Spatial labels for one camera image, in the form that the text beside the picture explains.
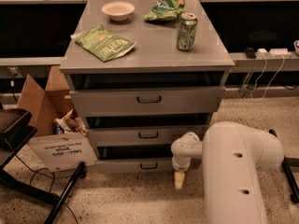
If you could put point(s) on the black stand leg right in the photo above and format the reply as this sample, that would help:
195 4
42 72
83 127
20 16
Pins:
287 165

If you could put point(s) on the white power adapter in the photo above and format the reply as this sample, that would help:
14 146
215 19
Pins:
274 53

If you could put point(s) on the black stand left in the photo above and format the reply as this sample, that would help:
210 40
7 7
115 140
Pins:
15 132

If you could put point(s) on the black small adapter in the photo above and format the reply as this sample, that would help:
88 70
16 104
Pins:
250 53

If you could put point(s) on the grey drawer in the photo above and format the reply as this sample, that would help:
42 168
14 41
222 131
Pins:
147 94
144 130
134 159

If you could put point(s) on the grey top drawer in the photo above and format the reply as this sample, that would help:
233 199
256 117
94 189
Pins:
147 94

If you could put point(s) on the grey middle drawer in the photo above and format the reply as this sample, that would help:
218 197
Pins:
144 130

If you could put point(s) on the grey drawer cabinet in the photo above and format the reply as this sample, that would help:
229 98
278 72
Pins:
155 48

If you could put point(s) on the white bowl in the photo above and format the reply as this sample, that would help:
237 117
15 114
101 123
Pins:
118 10

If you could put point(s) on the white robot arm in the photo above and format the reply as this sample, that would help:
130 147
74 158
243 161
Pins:
232 154

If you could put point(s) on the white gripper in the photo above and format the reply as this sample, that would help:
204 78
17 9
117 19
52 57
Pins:
179 165

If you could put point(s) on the green crumpled chip bag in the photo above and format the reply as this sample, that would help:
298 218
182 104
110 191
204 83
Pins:
165 10

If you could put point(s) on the green soda can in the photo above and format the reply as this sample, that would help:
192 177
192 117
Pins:
186 31

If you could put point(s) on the brown cardboard box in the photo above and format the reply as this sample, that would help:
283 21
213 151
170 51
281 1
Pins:
50 106

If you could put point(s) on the grey bottom drawer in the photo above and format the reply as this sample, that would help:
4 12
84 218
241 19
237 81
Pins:
134 159

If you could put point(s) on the green chip bag flat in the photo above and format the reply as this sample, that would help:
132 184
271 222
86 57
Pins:
103 44

